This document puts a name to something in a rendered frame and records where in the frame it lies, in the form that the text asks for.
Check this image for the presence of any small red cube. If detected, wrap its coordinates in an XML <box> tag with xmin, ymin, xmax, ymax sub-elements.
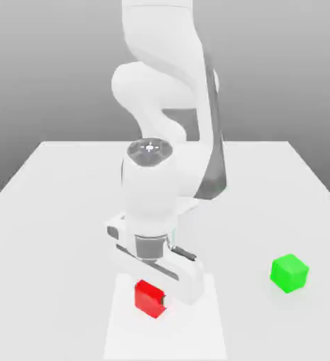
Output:
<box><xmin>134</xmin><ymin>279</ymin><xmax>168</xmax><ymax>320</ymax></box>

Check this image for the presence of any small green cube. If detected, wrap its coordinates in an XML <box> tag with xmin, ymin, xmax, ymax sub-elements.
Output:
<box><xmin>269</xmin><ymin>252</ymin><xmax>310</xmax><ymax>295</ymax></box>

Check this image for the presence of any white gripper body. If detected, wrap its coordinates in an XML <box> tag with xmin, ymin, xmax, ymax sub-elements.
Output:
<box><xmin>114</xmin><ymin>244</ymin><xmax>205</xmax><ymax>307</ymax></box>

